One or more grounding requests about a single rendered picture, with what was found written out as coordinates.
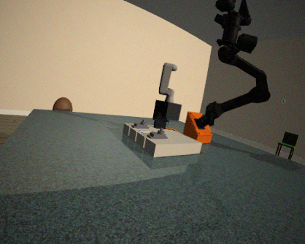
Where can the cream flat panel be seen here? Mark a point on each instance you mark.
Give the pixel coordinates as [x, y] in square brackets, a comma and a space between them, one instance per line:
[160, 142]

